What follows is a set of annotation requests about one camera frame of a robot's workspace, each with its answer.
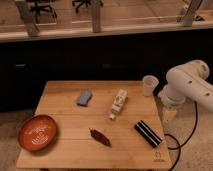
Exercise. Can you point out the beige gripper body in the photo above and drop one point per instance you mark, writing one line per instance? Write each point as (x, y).
(168, 114)

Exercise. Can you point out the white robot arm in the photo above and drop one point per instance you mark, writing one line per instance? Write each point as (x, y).
(186, 81)

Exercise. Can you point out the red ceramic bowl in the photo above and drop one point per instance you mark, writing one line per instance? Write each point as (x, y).
(37, 132)

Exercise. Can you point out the black white striped box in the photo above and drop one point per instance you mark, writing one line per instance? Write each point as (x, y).
(147, 133)

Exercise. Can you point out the white plastic cup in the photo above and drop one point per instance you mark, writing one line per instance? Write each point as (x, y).
(150, 82)

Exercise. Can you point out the white plastic bottle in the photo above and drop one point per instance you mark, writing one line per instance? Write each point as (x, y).
(118, 103)

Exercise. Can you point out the wooden table board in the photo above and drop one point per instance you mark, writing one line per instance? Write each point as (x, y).
(76, 149)

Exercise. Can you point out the dark red chili pepper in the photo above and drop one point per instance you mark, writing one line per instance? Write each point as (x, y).
(98, 136)

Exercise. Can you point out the blue sponge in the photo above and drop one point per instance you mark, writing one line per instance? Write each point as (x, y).
(84, 98)

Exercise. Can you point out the black office chair right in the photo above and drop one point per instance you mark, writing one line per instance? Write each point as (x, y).
(78, 3)

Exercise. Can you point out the black office chair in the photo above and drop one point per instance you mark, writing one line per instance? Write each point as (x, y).
(37, 8)
(78, 3)

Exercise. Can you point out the black office chair left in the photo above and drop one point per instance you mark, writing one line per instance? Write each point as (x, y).
(37, 8)

